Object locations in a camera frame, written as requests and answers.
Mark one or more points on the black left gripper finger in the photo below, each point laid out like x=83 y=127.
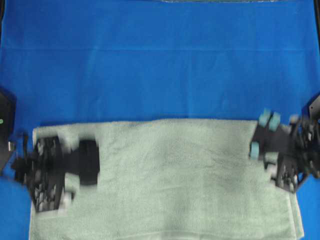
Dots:
x=89 y=162

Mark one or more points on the blue table mat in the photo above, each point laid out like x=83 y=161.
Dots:
x=76 y=61

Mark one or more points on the pale green bath towel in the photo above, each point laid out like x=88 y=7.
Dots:
x=171 y=179

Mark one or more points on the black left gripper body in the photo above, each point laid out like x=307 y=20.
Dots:
x=47 y=185

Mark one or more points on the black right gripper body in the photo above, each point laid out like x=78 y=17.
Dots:
x=291 y=144

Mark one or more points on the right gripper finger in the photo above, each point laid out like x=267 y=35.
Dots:
x=268 y=128
x=256 y=153

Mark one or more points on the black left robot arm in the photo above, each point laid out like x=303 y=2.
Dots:
x=16 y=146

